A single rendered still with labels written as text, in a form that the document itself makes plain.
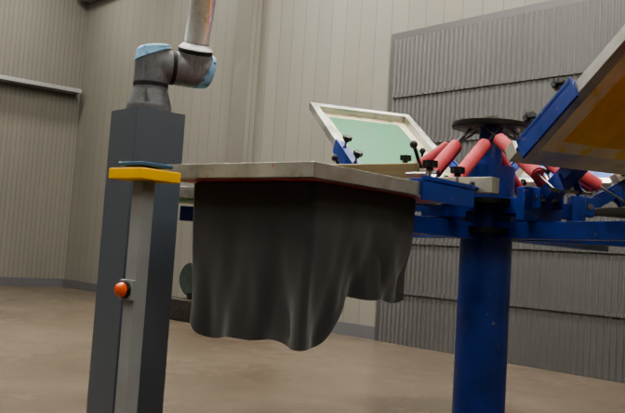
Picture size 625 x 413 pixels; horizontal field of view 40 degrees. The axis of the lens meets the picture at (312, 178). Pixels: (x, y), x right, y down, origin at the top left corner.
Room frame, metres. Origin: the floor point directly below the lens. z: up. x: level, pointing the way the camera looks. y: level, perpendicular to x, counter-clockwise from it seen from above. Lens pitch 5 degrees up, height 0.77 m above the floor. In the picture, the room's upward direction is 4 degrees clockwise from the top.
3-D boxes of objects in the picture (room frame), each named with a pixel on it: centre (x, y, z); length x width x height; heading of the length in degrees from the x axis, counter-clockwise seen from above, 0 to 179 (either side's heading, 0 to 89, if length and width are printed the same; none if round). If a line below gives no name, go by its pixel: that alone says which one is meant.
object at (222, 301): (2.32, 0.16, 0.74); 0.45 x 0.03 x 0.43; 51
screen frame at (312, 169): (2.54, -0.02, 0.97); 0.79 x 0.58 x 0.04; 141
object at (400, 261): (2.37, -0.15, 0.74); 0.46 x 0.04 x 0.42; 141
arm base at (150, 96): (2.84, 0.56, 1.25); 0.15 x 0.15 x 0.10
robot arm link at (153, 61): (2.84, 0.55, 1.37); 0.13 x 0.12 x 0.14; 111
